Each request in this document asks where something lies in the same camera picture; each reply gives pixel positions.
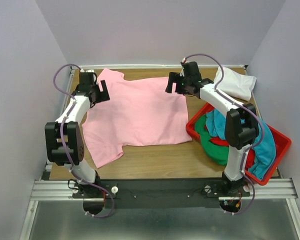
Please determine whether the red plastic bin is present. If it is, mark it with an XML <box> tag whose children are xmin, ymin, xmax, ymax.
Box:
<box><xmin>186</xmin><ymin>103</ymin><xmax>292</xmax><ymax>186</ymax></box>

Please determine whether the red t shirt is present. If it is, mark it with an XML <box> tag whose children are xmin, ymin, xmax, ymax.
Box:
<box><xmin>208</xmin><ymin>136</ymin><xmax>255</xmax><ymax>170</ymax></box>

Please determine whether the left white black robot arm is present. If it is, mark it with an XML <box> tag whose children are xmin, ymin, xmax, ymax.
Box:
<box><xmin>44</xmin><ymin>70</ymin><xmax>111</xmax><ymax>198</ymax></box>

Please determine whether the blue t shirt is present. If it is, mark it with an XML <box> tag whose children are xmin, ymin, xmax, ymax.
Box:
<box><xmin>205</xmin><ymin>109</ymin><xmax>276</xmax><ymax>180</ymax></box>

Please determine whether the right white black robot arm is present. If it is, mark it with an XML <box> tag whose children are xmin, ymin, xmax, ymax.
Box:
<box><xmin>165</xmin><ymin>72</ymin><xmax>264</xmax><ymax>196</ymax></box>

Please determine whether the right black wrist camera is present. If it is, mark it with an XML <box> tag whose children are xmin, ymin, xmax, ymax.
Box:
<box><xmin>181</xmin><ymin>61</ymin><xmax>201</xmax><ymax>78</ymax></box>

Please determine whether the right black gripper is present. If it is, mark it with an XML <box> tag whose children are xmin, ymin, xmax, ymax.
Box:
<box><xmin>165</xmin><ymin>71</ymin><xmax>191</xmax><ymax>95</ymax></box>

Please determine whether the green t shirt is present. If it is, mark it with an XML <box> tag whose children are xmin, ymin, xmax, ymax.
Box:
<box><xmin>194</xmin><ymin>114</ymin><xmax>229</xmax><ymax>166</ymax></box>

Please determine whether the pink t shirt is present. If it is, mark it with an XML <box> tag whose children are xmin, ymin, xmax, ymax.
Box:
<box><xmin>82</xmin><ymin>68</ymin><xmax>192</xmax><ymax>168</ymax></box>

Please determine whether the folded white t shirt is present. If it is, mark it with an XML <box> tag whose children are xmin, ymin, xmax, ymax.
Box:
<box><xmin>214</xmin><ymin>67</ymin><xmax>257</xmax><ymax>102</ymax></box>

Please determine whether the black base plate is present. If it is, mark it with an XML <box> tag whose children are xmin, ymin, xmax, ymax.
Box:
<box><xmin>68</xmin><ymin>178</ymin><xmax>252</xmax><ymax>217</ymax></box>

